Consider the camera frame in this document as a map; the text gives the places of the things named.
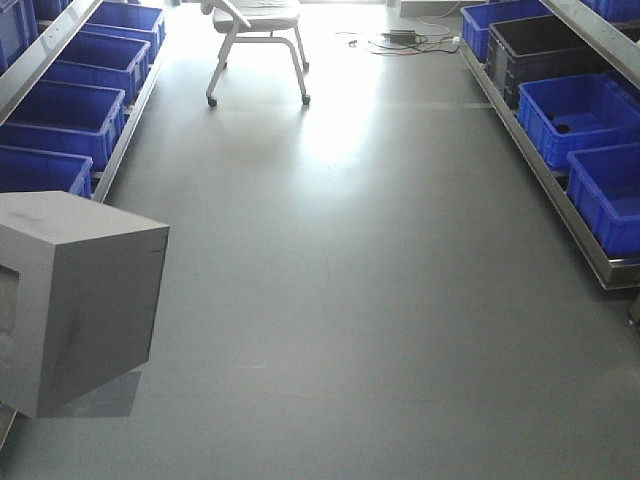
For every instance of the gray square hollow base block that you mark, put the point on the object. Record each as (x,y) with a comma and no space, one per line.
(80,284)

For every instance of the blue bin with black item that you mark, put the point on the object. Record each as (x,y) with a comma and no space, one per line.
(565,114)

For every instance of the black plastic bin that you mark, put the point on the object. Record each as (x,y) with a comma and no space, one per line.
(536,48)

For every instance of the blue bin near right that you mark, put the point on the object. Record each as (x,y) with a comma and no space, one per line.
(604,188)

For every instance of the gray rolling office chair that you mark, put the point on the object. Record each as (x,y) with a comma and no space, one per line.
(257,22)

